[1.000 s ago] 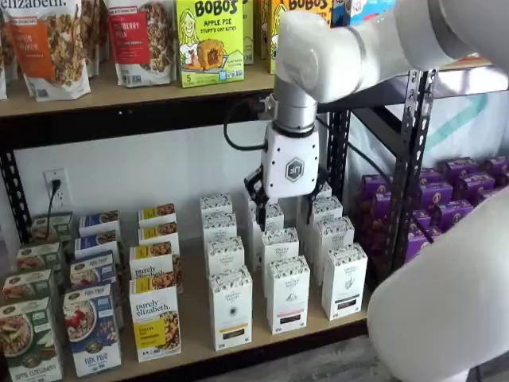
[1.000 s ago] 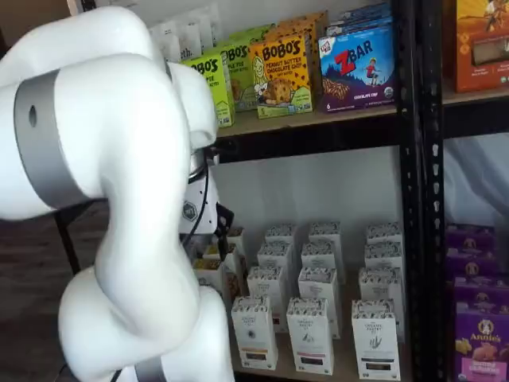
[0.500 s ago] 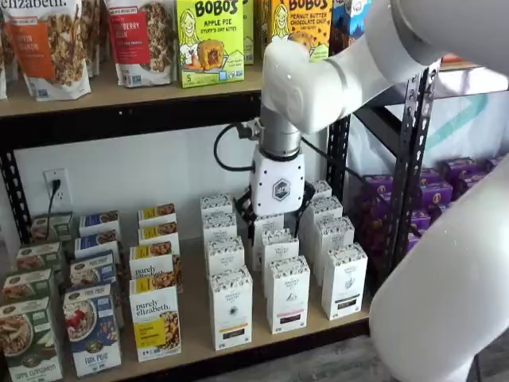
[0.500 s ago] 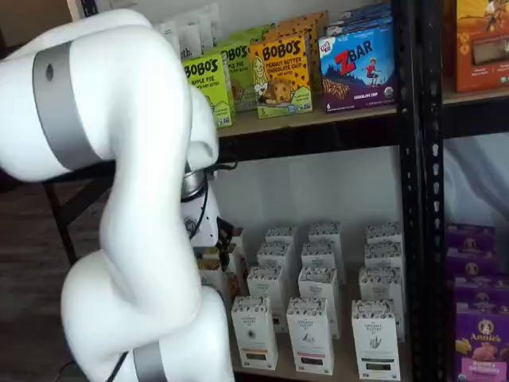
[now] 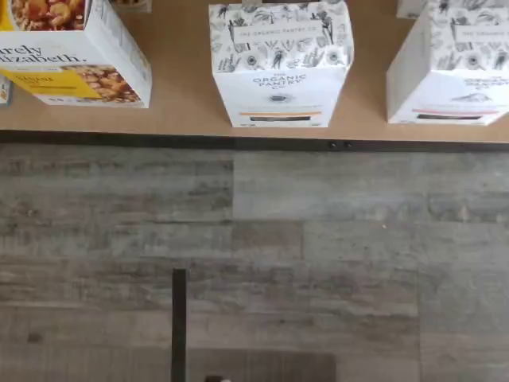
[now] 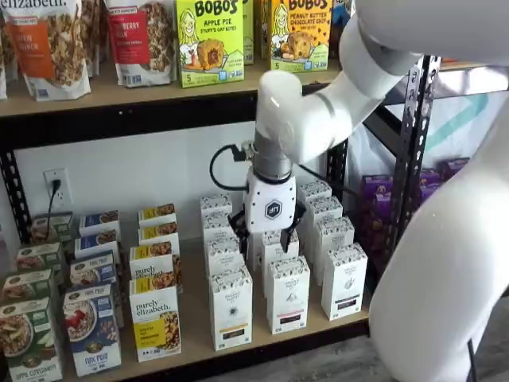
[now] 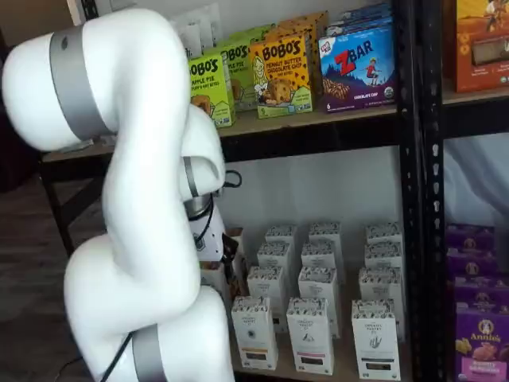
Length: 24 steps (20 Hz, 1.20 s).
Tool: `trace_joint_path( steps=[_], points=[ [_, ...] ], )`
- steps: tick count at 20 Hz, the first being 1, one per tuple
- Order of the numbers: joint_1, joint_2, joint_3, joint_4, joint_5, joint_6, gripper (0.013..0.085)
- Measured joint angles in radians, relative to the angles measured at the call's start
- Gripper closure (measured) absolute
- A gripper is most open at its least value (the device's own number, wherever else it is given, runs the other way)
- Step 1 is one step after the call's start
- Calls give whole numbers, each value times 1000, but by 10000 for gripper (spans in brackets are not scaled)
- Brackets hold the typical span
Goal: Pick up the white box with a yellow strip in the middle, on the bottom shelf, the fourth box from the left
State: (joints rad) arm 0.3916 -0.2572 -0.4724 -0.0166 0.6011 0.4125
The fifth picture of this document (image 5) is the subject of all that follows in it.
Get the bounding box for black floor tape strip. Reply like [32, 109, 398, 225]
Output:
[172, 268, 188, 382]

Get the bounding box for black metal shelf rack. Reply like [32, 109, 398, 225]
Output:
[0, 129, 509, 153]

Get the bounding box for white box yellow strip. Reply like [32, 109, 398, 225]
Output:
[208, 1, 356, 129]

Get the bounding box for brown shelf board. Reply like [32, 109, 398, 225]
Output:
[0, 0, 509, 144]

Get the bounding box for white box pink strip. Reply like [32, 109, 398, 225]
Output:
[386, 6, 509, 127]

